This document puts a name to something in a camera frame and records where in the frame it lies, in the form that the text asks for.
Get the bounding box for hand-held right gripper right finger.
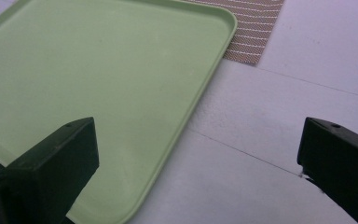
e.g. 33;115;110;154
296;117;358;224

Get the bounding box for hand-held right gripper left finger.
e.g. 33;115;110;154
0;117;100;224

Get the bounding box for light green plastic tray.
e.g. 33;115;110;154
0;0;239;224

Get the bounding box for brown woven placemat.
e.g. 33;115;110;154
185;0;285;67

